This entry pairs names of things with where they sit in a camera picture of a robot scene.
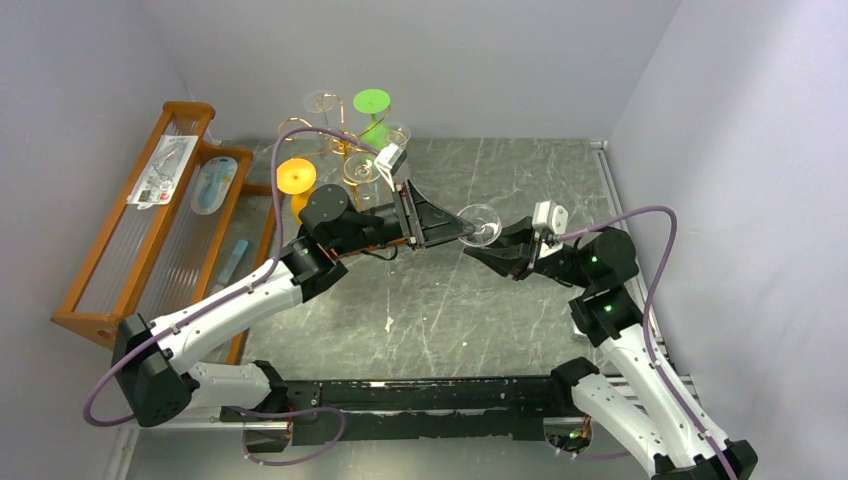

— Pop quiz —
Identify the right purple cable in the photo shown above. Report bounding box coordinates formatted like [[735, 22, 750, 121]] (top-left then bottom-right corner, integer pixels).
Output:
[[556, 205, 741, 480]]

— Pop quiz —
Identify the clear champagne flute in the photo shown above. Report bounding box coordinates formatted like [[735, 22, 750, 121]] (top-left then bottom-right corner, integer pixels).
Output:
[[342, 152, 382, 186]]

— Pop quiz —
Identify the clear glass edge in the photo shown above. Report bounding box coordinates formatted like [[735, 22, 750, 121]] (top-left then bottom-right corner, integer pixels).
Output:
[[457, 203, 503, 248]]

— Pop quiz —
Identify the wooden dish drying rack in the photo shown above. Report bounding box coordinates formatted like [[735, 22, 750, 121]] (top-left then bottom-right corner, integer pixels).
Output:
[[50, 101, 275, 349]]

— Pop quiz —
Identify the blue packaged tool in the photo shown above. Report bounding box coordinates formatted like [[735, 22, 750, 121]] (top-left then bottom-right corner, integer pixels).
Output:
[[191, 156, 238, 215]]

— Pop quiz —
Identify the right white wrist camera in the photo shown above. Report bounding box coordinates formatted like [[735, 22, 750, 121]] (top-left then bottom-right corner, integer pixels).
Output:
[[531, 200, 569, 248]]

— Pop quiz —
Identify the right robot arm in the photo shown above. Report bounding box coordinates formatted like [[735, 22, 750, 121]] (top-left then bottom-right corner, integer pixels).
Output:
[[464, 219, 758, 479]]

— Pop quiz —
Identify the white packaged item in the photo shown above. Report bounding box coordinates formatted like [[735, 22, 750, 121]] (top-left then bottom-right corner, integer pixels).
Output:
[[126, 135, 199, 210]]

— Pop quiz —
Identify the orange plastic wine glass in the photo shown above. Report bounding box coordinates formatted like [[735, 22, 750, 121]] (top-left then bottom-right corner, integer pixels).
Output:
[[276, 157, 317, 224]]

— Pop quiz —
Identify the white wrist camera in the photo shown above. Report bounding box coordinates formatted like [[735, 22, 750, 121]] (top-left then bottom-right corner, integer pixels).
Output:
[[374, 143, 409, 192], [531, 200, 569, 248]]

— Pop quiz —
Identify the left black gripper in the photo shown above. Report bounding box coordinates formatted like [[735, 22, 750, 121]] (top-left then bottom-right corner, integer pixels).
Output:
[[335, 182, 477, 258]]

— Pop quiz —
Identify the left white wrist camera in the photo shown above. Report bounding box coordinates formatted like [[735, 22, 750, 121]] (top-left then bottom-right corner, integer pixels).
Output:
[[374, 143, 409, 192]]

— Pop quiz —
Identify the green plastic wine glass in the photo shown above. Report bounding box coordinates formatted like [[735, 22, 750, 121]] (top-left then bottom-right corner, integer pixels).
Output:
[[353, 88, 391, 150]]

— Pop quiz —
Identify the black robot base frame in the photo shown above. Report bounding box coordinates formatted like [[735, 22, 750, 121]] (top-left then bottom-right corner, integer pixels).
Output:
[[220, 375, 593, 455]]

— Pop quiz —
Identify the gold wire wine glass rack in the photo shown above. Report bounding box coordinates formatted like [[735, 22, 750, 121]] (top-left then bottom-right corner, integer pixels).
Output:
[[312, 93, 410, 210]]

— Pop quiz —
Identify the blue pink toothbrush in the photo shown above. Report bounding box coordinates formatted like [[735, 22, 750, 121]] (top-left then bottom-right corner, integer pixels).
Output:
[[216, 239, 249, 287]]

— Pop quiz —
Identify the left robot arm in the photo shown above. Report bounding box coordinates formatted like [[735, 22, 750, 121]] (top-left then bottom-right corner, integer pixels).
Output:
[[110, 182, 475, 427]]

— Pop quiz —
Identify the clear wine glass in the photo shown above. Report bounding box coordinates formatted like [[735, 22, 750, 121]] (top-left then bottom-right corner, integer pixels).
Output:
[[383, 125, 412, 148]]

